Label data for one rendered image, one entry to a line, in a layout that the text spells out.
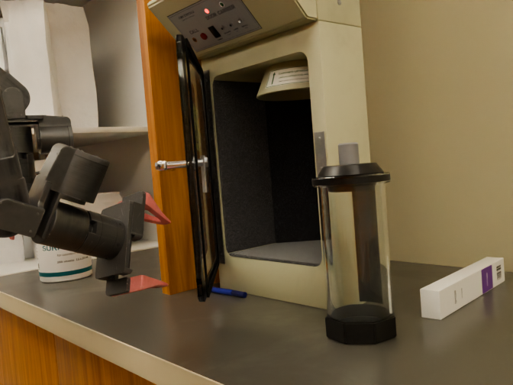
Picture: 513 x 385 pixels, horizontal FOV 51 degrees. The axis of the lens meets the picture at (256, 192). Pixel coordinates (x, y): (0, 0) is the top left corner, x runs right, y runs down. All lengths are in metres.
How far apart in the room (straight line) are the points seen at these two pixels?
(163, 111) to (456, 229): 0.68
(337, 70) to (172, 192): 0.43
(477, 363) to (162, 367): 0.40
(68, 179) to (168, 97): 0.48
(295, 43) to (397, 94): 0.45
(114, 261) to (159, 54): 0.52
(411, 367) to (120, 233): 0.40
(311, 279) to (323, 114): 0.28
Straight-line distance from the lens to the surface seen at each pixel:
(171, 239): 1.11
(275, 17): 0.91
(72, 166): 0.69
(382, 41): 1.35
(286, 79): 0.97
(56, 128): 1.07
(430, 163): 1.27
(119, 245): 0.74
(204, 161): 0.82
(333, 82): 0.90
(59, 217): 0.69
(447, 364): 0.69
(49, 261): 1.42
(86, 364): 1.09
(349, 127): 0.91
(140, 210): 0.76
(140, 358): 0.82
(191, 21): 1.03
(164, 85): 1.13
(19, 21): 2.05
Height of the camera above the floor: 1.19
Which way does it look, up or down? 3 degrees down
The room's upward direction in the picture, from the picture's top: 5 degrees counter-clockwise
